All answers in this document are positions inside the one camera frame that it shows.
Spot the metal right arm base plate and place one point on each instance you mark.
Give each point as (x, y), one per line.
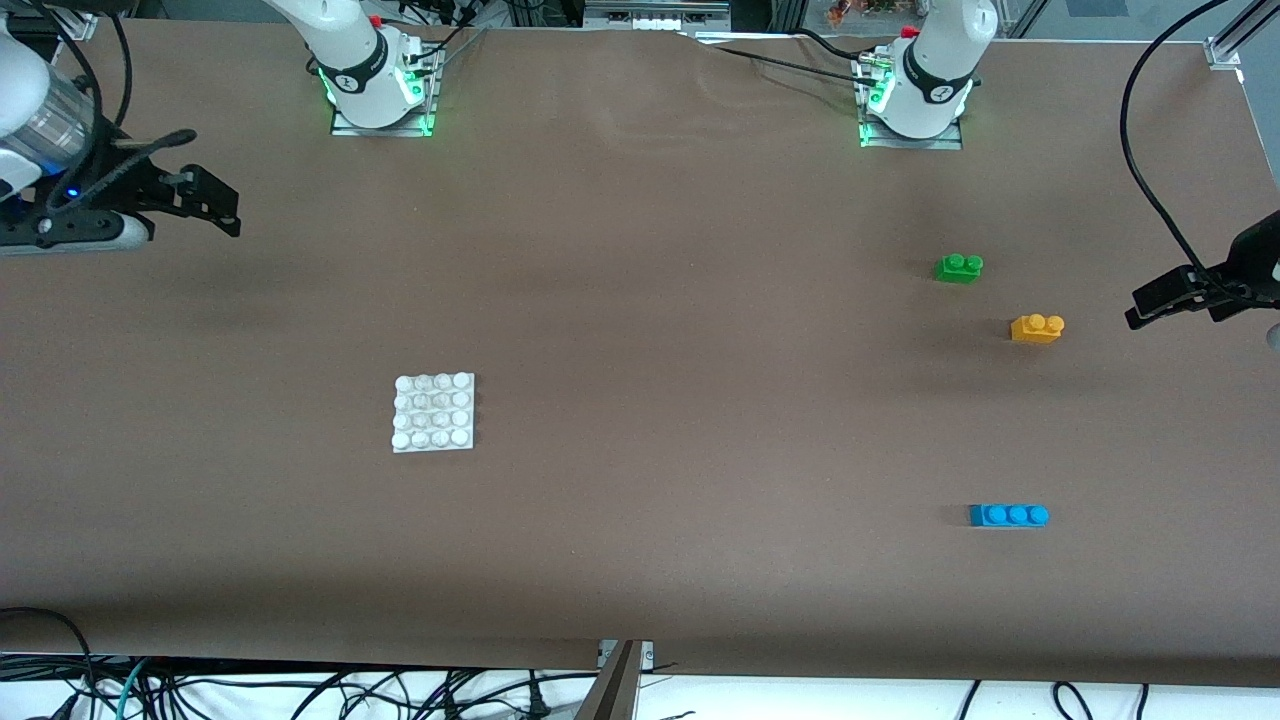
(345, 130)

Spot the white studded base plate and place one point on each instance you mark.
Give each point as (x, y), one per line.
(433, 412)

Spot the blue three-stud block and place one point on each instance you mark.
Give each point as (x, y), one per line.
(1008, 516)

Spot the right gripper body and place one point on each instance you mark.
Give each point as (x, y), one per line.
(128, 179)

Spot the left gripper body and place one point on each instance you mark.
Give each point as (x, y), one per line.
(1250, 262)

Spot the yellow two-stud block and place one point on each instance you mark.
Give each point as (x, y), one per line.
(1037, 330)

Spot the grey metal table leg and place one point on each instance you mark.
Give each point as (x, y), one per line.
(612, 690)

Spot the aluminium frame corner post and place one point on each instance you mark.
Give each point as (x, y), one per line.
(1225, 50)

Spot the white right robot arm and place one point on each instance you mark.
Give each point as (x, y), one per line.
(350, 60)

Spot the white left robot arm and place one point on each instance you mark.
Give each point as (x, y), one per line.
(935, 70)

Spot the green two-stud block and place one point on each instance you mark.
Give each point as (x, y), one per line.
(958, 270)

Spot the small silver corner bracket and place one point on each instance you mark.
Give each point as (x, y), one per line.
(78, 27)

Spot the orange red background clutter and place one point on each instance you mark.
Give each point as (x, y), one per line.
(860, 10)

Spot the brown table cover sheet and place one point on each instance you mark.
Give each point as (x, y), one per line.
(600, 550)

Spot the aluminium profile rail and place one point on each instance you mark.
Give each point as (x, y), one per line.
(655, 15)

